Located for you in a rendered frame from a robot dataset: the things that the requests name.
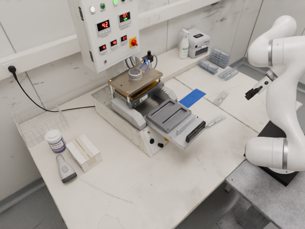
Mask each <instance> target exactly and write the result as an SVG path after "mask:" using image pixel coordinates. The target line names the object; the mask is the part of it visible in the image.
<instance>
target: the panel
mask: <svg viewBox="0 0 305 229"><path fill-rule="evenodd" d="M143 133H144V136H145V138H146V141H147V143H148V146H149V148H150V150H151V153H152V155H154V154H155V153H157V152H158V151H159V150H160V149H161V148H160V147H159V146H158V143H162V144H163V146H164V145H165V144H166V143H167V142H169V140H168V139H166V138H165V137H164V136H162V135H161V134H160V133H158V132H157V131H155V130H154V129H153V128H152V127H150V126H147V127H146V128H145V129H143ZM151 139H154V143H153V144H151V143H150V141H151Z"/></svg>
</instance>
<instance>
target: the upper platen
mask: <svg viewBox="0 0 305 229"><path fill-rule="evenodd" d="M157 84H158V82H157V81H154V82H152V83H151V84H149V85H148V86H146V87H145V88H143V89H142V90H140V91H138V92H137V93H135V94H134V95H132V96H131V97H130V101H131V102H132V100H134V99H135V98H137V97H138V96H140V95H141V94H143V93H144V92H146V91H147V90H149V89H151V88H152V87H154V86H155V85H157ZM114 89H115V88H114ZM115 91H116V92H117V93H118V94H120V95H121V96H123V97H124V98H126V99H127V96H126V95H124V94H123V93H121V92H120V91H118V90H117V89H115Z"/></svg>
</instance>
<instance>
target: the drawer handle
mask: <svg viewBox="0 0 305 229"><path fill-rule="evenodd" d="M205 126H206V122H205V121H202V122H201V123H200V124H199V125H198V126H197V127H196V128H195V129H194V130H193V131H192V132H191V133H189V134H188V135H187V136H186V140H185V141H186V142H188V143H189V142H190V139H191V138H192V137H193V136H194V135H195V134H196V133H197V132H198V131H199V130H201V129H202V128H205Z"/></svg>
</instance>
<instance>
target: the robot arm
mask: <svg viewBox="0 0 305 229"><path fill-rule="evenodd" d="M296 30H297V25H296V21H295V20H294V18H292V17H291V16H288V15H284V16H281V17H279V18H278V19H276V21H275V22H274V23H273V25H272V28H271V29H270V30H269V31H267V32H265V33H264V34H262V35H261V36H259V37H258V38H257V39H256V40H254V42H253V43H252V44H251V45H250V47H249V49H248V52H247V59H248V61H249V63H250V64H251V65H253V66H255V67H271V66H273V67H272V68H271V69H270V70H268V71H267V74H265V75H266V76H265V77H264V78H263V79H261V80H260V81H259V82H258V83H257V84H255V85H254V86H253V88H252V89H251V90H249V91H248V92H246V93H245V95H246V96H245V98H246V99H247V100H250V99H251V98H252V97H254V96H255V95H256V94H257V93H258V94H260V93H262V92H263V91H264V90H265V89H267V91H266V112H267V115H268V117H269V119H270V120H271V122H272V123H274V124H275V125H276V126H278V127H279V128H281V129H282V130H283V131H284V132H285V134H286V138H271V137H254V138H251V139H250V140H248V141H247V143H246V145H245V156H246V158H247V160H248V161H249V162H250V163H252V164H254V165H257V166H263V167H268V168H269V169H271V170H272V171H274V172H277V173H280V174H290V173H293V172H295V171H305V135H304V133H303V132H302V130H301V128H300V125H299V122H298V119H297V114H296V90H297V84H298V82H299V80H300V78H301V77H302V76H303V75H304V73H305V35H303V36H296Z"/></svg>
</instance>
